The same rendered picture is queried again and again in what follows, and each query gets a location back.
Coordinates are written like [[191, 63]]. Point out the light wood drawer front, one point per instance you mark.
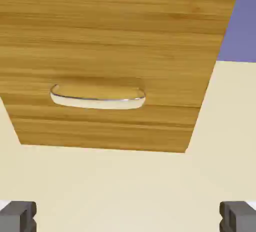
[[120, 35]]

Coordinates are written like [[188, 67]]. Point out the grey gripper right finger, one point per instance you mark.
[[240, 218]]

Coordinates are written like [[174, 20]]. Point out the light wood cabinet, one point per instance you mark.
[[104, 131]]

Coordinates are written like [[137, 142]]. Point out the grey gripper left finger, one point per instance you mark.
[[14, 218]]

